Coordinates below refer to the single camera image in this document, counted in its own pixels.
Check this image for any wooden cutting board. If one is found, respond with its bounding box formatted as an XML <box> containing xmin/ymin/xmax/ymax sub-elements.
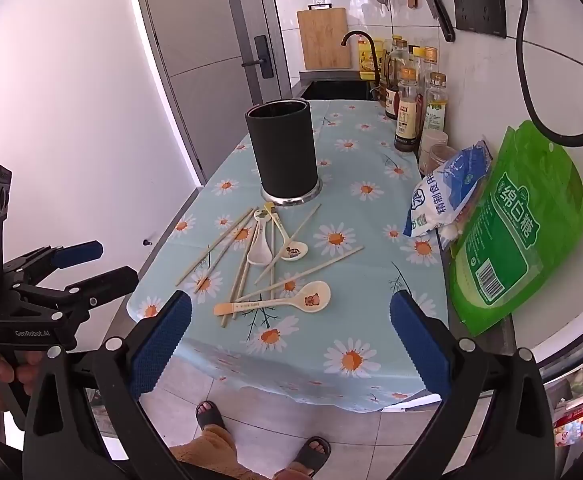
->
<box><xmin>296</xmin><ymin>6</ymin><xmax>352</xmax><ymax>71</ymax></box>

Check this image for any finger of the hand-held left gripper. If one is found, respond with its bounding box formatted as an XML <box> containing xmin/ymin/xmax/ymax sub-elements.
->
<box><xmin>4</xmin><ymin>241</ymin><xmax>104</xmax><ymax>286</ymax></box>
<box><xmin>60</xmin><ymin>266</ymin><xmax>141</xmax><ymax>320</ymax></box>

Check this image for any black door lock handle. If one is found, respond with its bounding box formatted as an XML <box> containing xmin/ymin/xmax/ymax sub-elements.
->
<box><xmin>242</xmin><ymin>35</ymin><xmax>275</xmax><ymax>79</ymax></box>

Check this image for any red printed packet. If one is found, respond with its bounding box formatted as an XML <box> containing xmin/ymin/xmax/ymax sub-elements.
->
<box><xmin>551</xmin><ymin>395</ymin><xmax>583</xmax><ymax>448</ymax></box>

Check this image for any pile of wooden chopsticks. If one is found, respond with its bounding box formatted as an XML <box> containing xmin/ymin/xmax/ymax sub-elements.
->
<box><xmin>174</xmin><ymin>203</ymin><xmax>365</xmax><ymax>328</ymax></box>

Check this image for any black cylindrical utensil holder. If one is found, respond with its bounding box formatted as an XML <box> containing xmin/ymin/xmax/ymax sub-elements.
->
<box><xmin>244</xmin><ymin>100</ymin><xmax>322</xmax><ymax>207</ymax></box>

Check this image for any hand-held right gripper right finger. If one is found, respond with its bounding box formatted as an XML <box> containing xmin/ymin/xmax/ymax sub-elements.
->
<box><xmin>389</xmin><ymin>290</ymin><xmax>557</xmax><ymax>480</ymax></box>

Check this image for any black wall socket panel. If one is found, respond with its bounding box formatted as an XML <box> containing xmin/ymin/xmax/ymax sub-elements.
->
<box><xmin>454</xmin><ymin>0</ymin><xmax>507</xmax><ymax>38</ymax></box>

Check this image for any yellow oil jug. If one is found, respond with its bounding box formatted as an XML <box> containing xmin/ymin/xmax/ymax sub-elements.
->
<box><xmin>357</xmin><ymin>40</ymin><xmax>385</xmax><ymax>81</ymax></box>

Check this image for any black curved faucet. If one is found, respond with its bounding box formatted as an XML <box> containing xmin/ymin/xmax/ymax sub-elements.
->
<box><xmin>341</xmin><ymin>31</ymin><xmax>377</xmax><ymax>101</ymax></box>

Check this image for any grey door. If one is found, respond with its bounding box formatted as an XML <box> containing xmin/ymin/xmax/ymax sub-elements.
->
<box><xmin>132</xmin><ymin>0</ymin><xmax>292</xmax><ymax>186</ymax></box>

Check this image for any black kitchen sink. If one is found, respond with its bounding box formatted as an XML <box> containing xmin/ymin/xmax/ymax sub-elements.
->
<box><xmin>301</xmin><ymin>77</ymin><xmax>379</xmax><ymax>102</ymax></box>

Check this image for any green sugar bag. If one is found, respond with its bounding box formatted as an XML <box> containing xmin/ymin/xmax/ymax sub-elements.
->
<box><xmin>446</xmin><ymin>120</ymin><xmax>583</xmax><ymax>337</ymax></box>

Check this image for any blue daisy tablecloth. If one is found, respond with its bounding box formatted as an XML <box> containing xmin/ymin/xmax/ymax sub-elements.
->
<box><xmin>126</xmin><ymin>99</ymin><xmax>449</xmax><ymax>413</ymax></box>

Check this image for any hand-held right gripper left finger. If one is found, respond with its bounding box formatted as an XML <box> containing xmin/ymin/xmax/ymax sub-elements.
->
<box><xmin>22</xmin><ymin>290</ymin><xmax>193</xmax><ymax>480</ymax></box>

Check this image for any small cream spoon yellow tip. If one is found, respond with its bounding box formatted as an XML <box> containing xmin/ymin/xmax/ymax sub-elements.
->
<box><xmin>264</xmin><ymin>201</ymin><xmax>309</xmax><ymax>262</ymax></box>

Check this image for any white spoon green print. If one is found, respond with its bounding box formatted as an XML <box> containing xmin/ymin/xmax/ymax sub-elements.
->
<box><xmin>246</xmin><ymin>208</ymin><xmax>276</xmax><ymax>266</ymax></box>

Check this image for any tan fuzzy pants leg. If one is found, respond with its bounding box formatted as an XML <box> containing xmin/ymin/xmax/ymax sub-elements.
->
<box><xmin>170</xmin><ymin>424</ymin><xmax>255</xmax><ymax>480</ymax></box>

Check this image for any blue white salt bag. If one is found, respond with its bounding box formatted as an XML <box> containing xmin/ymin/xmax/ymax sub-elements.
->
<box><xmin>402</xmin><ymin>140</ymin><xmax>493</xmax><ymax>238</ymax></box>

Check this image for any plastic jar white lid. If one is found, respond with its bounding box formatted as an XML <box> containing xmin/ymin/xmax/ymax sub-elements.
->
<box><xmin>429</xmin><ymin>144</ymin><xmax>459</xmax><ymax>176</ymax></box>
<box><xmin>418</xmin><ymin>131</ymin><xmax>449</xmax><ymax>171</ymax></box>

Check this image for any cleaver knife black handle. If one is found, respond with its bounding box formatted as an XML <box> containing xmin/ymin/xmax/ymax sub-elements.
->
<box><xmin>414</xmin><ymin>0</ymin><xmax>456</xmax><ymax>43</ymax></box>

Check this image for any black cable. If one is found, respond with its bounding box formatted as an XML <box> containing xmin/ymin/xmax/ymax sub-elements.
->
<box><xmin>509</xmin><ymin>0</ymin><xmax>583</xmax><ymax>148</ymax></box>

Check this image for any black slipper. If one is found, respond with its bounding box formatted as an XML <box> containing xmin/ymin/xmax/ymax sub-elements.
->
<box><xmin>195</xmin><ymin>400</ymin><xmax>228</xmax><ymax>432</ymax></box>
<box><xmin>289</xmin><ymin>436</ymin><xmax>332</xmax><ymax>478</ymax></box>

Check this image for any row of condiment bottles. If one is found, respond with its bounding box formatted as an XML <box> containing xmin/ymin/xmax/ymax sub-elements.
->
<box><xmin>377</xmin><ymin>35</ymin><xmax>449</xmax><ymax>153</ymax></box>

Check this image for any cream spoon bear print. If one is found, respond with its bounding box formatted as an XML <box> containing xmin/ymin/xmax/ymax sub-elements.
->
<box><xmin>214</xmin><ymin>280</ymin><xmax>332</xmax><ymax>317</ymax></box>

